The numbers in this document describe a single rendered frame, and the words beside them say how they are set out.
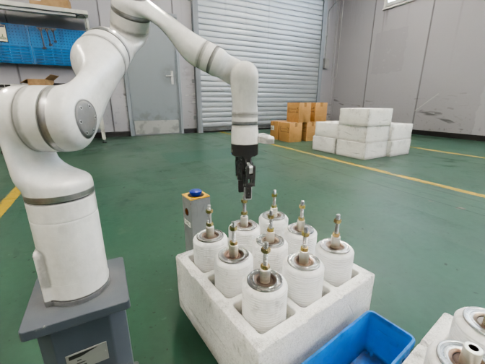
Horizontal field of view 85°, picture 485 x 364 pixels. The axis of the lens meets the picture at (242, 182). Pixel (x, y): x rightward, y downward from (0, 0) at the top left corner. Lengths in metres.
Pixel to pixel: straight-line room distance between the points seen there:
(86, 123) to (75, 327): 0.31
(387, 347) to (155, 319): 0.62
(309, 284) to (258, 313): 0.13
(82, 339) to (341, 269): 0.55
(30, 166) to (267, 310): 0.46
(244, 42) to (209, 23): 0.79
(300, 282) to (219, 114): 5.30
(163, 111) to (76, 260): 5.09
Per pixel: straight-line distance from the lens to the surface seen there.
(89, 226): 0.48
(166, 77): 5.54
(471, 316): 0.65
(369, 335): 0.83
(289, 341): 0.62
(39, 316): 0.54
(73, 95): 0.44
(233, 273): 0.65
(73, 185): 0.45
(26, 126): 0.44
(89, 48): 0.56
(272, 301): 0.57
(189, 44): 0.73
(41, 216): 0.47
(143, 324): 0.91
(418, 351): 0.65
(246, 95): 0.69
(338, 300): 0.70
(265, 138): 0.72
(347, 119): 3.31
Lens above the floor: 0.61
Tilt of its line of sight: 17 degrees down
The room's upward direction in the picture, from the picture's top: straight up
